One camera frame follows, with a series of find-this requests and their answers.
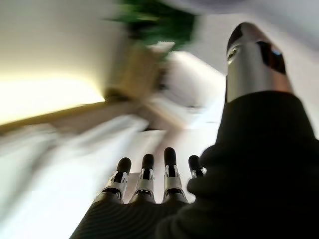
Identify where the dark robot right hand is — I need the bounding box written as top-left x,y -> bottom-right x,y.
71,21 -> 319,239

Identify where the light wooden nightstand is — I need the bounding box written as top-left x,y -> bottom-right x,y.
104,42 -> 175,103

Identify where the green leafy plant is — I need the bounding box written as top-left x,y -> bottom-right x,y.
104,0 -> 200,54

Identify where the white bed sheet mattress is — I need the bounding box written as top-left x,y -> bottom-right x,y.
0,116 -> 150,239

